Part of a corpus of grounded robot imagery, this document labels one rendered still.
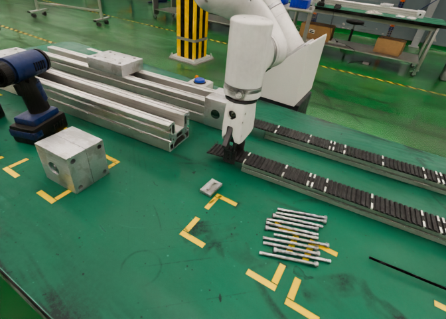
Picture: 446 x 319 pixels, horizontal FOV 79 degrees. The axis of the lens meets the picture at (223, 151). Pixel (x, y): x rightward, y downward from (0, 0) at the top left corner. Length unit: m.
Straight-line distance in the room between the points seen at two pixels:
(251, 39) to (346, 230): 0.43
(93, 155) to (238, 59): 0.37
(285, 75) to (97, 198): 0.77
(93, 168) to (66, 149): 0.07
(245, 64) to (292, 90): 0.55
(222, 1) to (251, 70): 0.16
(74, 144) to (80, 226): 0.17
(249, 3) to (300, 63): 0.45
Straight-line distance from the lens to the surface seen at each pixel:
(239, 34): 0.55
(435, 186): 0.89
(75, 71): 1.21
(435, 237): 0.73
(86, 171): 0.65
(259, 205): 0.62
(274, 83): 1.10
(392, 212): 0.69
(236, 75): 0.57
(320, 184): 0.67
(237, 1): 0.65
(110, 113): 0.83
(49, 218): 0.64
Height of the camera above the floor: 1.21
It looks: 35 degrees down
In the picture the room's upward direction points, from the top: 6 degrees clockwise
